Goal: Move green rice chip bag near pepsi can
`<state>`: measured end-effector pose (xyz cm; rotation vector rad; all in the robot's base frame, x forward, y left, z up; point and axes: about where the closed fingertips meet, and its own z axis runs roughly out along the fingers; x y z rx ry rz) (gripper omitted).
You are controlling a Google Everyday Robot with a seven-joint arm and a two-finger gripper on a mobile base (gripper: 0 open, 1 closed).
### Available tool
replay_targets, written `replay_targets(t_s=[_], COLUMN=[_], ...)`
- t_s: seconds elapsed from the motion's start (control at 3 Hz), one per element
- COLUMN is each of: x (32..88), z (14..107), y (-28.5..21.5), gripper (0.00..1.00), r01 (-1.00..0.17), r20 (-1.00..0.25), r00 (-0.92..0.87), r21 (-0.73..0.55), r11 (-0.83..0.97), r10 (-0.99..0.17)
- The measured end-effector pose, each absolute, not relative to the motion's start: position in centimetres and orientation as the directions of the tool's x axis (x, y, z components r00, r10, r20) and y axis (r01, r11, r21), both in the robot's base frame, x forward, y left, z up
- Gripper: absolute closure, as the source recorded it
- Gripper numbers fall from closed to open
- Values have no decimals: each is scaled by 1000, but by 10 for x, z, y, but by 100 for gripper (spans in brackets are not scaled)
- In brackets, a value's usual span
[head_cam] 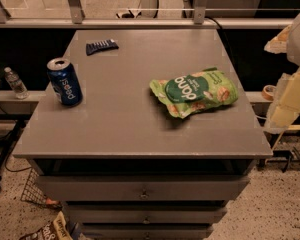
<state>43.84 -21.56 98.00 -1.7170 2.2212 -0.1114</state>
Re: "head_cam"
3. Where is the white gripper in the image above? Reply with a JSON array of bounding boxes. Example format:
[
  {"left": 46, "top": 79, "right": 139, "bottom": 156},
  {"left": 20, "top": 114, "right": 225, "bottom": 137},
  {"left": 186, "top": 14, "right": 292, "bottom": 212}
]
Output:
[{"left": 264, "top": 13, "right": 300, "bottom": 134}]

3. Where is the green rice chip bag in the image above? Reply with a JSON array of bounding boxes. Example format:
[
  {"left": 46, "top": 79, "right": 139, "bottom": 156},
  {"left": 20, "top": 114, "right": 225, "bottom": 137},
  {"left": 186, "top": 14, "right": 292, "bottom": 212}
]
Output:
[{"left": 149, "top": 68, "right": 238, "bottom": 119}]

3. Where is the blue pepsi can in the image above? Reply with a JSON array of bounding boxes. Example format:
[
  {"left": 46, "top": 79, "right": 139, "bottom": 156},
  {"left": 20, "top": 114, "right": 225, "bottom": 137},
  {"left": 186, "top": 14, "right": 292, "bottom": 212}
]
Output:
[{"left": 47, "top": 58, "right": 83, "bottom": 107}]

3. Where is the brown snack bag on floor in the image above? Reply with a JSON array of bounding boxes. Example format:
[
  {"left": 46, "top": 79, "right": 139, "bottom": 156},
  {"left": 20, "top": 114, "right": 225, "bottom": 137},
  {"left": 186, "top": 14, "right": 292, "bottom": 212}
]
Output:
[{"left": 19, "top": 212, "right": 73, "bottom": 240}]

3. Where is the roll of masking tape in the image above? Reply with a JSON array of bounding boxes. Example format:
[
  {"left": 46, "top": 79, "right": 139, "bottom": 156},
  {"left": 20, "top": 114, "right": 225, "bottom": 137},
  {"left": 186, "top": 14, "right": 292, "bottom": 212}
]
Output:
[{"left": 261, "top": 85, "right": 276, "bottom": 101}]

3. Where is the yellow metal stand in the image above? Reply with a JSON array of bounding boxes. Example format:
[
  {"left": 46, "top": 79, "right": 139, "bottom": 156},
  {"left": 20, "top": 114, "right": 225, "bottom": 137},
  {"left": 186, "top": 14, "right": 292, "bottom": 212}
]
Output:
[{"left": 271, "top": 124, "right": 300, "bottom": 159}]

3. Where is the dark blue snack bar wrapper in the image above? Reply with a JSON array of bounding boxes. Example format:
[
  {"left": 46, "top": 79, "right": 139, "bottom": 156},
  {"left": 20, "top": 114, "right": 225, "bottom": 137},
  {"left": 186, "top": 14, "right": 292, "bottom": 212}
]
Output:
[{"left": 86, "top": 39, "right": 119, "bottom": 56}]

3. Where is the bottom drawer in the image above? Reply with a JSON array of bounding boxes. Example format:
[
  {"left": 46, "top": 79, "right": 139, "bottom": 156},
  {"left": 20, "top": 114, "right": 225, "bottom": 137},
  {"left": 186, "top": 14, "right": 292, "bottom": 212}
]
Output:
[{"left": 81, "top": 224, "right": 213, "bottom": 240}]

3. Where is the drawer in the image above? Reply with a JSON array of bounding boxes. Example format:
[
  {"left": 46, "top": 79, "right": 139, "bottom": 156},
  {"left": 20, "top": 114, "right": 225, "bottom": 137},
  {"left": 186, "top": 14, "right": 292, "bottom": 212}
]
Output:
[
  {"left": 81, "top": 224, "right": 213, "bottom": 240},
  {"left": 37, "top": 175, "right": 249, "bottom": 201},
  {"left": 67, "top": 202, "right": 227, "bottom": 224}
]

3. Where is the middle drawer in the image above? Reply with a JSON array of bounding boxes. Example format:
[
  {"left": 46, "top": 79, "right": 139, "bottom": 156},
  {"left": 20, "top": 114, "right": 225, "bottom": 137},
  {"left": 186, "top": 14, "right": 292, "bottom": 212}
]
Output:
[{"left": 67, "top": 202, "right": 227, "bottom": 224}]

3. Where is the top drawer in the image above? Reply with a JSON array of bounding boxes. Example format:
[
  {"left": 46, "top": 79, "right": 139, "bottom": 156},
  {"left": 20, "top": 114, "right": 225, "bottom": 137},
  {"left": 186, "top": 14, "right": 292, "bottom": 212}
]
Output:
[{"left": 37, "top": 175, "right": 249, "bottom": 201}]

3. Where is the clear plastic water bottle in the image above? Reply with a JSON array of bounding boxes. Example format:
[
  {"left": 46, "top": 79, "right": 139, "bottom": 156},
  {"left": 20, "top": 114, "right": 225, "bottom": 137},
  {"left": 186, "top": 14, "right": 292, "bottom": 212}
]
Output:
[{"left": 4, "top": 67, "right": 29, "bottom": 99}]

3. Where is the grey metal railing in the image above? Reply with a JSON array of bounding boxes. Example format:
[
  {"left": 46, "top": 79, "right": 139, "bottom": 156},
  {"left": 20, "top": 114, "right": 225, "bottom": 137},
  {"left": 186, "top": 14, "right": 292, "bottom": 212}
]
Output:
[{"left": 0, "top": 0, "right": 293, "bottom": 29}]

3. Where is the black cable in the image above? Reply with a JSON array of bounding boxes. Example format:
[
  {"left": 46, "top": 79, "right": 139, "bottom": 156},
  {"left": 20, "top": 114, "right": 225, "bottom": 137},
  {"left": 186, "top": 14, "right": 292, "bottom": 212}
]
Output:
[{"left": 204, "top": 16, "right": 238, "bottom": 68}]

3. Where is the wire mesh basket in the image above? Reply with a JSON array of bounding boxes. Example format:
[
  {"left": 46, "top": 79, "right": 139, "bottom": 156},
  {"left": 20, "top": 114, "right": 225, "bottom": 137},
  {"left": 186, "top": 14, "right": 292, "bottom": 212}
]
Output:
[{"left": 21, "top": 169, "right": 60, "bottom": 208}]

